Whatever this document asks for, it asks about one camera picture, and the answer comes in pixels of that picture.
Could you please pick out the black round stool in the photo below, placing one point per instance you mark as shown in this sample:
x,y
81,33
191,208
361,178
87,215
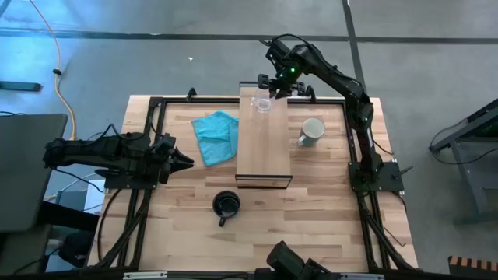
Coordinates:
x,y
76,249

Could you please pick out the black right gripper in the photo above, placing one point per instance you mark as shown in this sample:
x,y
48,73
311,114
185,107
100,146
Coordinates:
x,y
286,83

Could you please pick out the orange and black striped block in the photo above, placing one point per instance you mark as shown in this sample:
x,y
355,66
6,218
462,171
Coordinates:
x,y
472,266

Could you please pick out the blue cloth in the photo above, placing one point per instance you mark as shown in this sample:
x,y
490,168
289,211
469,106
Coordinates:
x,y
214,136

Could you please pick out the grey side table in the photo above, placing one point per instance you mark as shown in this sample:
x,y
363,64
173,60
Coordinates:
x,y
31,167

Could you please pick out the black hook clamp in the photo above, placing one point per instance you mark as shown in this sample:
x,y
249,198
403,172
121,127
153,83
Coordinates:
x,y
311,92
191,94

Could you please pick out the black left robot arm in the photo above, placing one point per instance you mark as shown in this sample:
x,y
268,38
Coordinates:
x,y
97,151

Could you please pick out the green mug with white inside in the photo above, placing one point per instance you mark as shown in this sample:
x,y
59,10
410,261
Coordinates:
x,y
313,130

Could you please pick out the grey metal desk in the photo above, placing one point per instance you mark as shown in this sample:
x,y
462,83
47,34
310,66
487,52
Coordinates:
x,y
474,128

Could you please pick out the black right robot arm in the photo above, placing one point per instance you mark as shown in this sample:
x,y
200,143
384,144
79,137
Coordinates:
x,y
350,93

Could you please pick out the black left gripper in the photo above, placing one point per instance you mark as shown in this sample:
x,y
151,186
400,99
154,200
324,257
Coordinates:
x,y
165,159

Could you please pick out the black aluminium table frame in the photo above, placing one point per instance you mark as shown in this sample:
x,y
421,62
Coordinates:
x,y
194,100

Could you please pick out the dark blue mug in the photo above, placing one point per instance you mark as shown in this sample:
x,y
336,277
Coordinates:
x,y
226,204

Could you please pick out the black flat floor bar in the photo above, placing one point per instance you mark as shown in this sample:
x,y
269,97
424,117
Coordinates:
x,y
19,86

